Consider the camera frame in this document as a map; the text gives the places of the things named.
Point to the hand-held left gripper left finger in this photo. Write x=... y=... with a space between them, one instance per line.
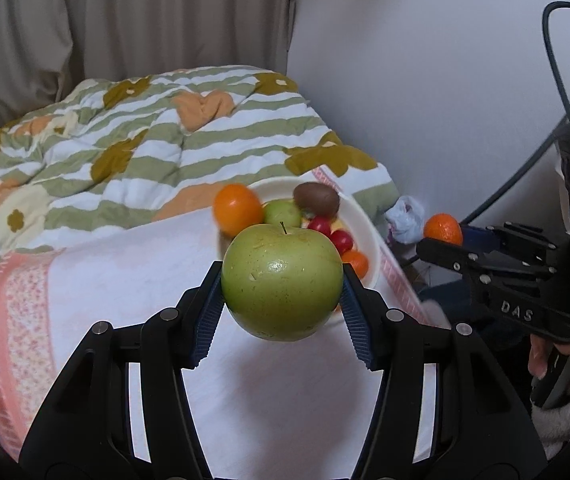
x=210 y=310

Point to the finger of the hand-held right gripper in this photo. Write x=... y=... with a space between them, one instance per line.
x=465 y=262
x=515 y=240

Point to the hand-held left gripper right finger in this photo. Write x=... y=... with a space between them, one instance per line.
x=355 y=320

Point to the glossy mandarin orange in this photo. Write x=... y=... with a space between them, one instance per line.
x=443 y=230

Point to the small orange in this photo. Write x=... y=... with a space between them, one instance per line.
x=356 y=262

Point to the large green apple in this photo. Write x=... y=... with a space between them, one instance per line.
x=280 y=285

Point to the white bowl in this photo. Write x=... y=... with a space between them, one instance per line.
x=365 y=225

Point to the brown kiwi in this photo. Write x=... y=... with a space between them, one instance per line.
x=316 y=197

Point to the person's right forearm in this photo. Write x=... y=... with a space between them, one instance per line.
x=565 y=425

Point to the person's right hand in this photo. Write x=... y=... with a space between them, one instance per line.
x=539 y=357

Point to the white plastic bag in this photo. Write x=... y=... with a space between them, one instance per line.
x=405 y=220

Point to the pink and white bed sheet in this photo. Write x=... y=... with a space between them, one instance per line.
x=115 y=285

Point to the red cherry tomato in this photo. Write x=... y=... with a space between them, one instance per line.
x=320 y=225

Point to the small green fruit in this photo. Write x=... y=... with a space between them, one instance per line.
x=282 y=212

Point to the floral striped quilt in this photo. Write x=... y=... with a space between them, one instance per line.
x=115 y=125

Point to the beige curtain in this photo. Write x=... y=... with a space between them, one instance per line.
x=115 y=20

